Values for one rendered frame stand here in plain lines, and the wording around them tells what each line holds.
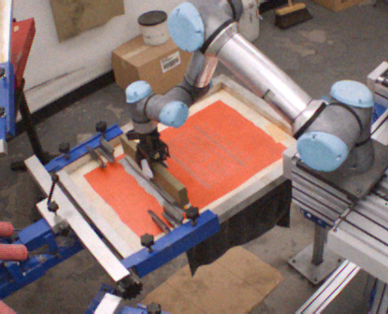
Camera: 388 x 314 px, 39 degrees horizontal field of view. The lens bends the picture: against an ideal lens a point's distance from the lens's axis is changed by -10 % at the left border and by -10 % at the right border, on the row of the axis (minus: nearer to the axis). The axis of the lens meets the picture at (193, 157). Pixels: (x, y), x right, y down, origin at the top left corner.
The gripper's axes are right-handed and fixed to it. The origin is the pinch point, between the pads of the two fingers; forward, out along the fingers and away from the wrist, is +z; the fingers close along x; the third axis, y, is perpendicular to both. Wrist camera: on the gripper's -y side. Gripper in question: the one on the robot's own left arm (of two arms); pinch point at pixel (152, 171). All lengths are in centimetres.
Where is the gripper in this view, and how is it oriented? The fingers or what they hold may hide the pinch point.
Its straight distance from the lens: 198.5
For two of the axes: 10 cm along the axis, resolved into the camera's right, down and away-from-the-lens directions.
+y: 5.8, 4.8, -6.5
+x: 8.0, -4.7, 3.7
